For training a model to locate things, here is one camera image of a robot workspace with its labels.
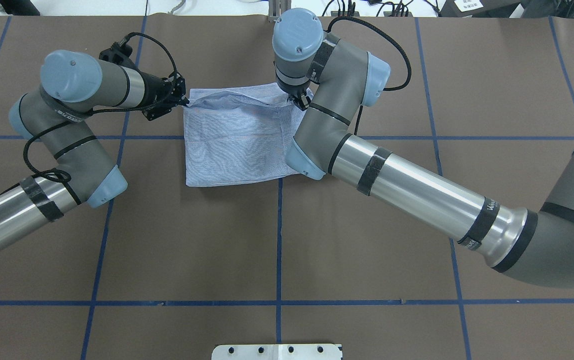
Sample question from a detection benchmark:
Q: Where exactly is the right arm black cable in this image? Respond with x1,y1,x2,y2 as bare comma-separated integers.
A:
326,16,413,136

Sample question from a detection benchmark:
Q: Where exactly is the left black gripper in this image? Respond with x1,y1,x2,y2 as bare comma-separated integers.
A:
141,73,190,121

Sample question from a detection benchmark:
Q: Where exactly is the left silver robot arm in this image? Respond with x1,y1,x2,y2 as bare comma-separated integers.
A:
0,43,189,251

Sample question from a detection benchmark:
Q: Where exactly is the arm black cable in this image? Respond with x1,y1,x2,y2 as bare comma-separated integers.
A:
22,32,179,206
326,16,413,136

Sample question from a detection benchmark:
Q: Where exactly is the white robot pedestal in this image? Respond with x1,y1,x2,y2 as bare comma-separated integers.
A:
211,343,344,360

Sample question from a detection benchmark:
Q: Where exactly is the light blue striped shirt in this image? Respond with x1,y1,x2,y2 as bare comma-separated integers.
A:
182,82,305,188

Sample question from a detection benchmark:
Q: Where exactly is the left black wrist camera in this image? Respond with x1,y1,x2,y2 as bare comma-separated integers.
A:
98,42,137,70

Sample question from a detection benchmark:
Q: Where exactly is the aluminium frame post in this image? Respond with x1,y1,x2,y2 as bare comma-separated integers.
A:
268,0,292,22

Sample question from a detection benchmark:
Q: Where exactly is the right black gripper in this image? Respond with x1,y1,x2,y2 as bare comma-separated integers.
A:
278,80,312,111

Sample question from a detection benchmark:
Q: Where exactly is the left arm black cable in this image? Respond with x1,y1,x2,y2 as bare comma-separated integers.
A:
22,32,179,206

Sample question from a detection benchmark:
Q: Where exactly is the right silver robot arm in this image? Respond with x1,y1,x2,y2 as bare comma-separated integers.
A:
272,7,574,289

